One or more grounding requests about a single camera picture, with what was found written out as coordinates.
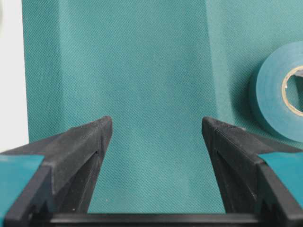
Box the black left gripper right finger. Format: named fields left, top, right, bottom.
left=202, top=117, right=303, bottom=227

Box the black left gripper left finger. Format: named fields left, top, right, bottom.
left=0, top=116, right=113, bottom=227

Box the white plastic case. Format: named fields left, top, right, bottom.
left=0, top=0, right=29, bottom=152

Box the green tape roll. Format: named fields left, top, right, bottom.
left=249, top=41, right=303, bottom=142

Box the green table cloth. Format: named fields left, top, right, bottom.
left=22, top=0, right=303, bottom=213

